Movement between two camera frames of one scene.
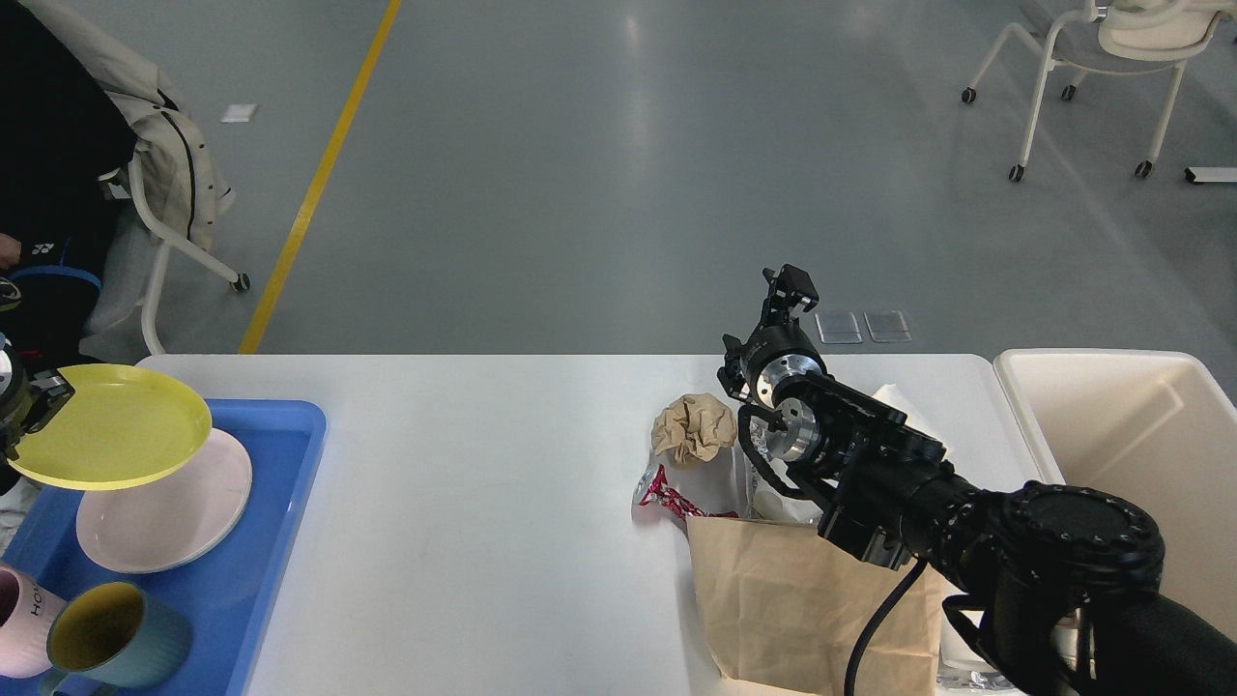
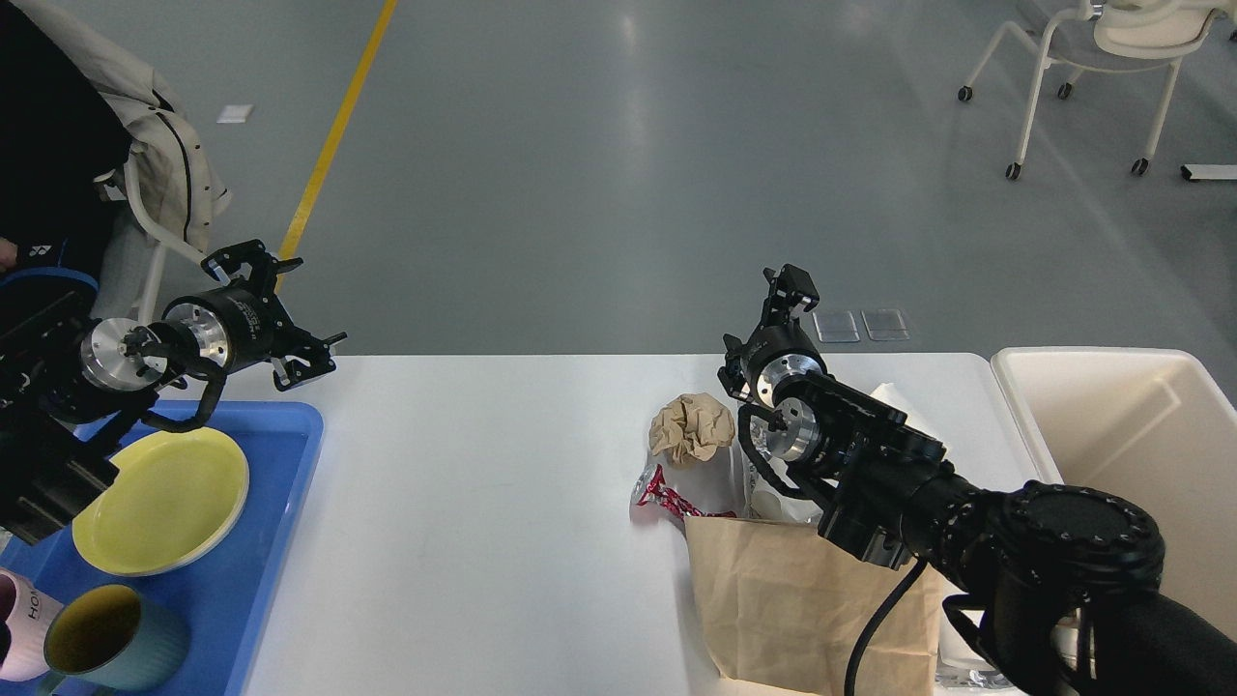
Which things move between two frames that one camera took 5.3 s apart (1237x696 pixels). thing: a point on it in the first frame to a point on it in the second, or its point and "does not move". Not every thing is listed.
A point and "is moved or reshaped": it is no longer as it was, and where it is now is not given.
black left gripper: [26, 405] to [243, 325]
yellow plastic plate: [123, 425] is moved or reshaped
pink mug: [26, 612] does not move
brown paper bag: [787, 610] does not move
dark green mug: [110, 636] does not move
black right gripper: [774, 352] does not move
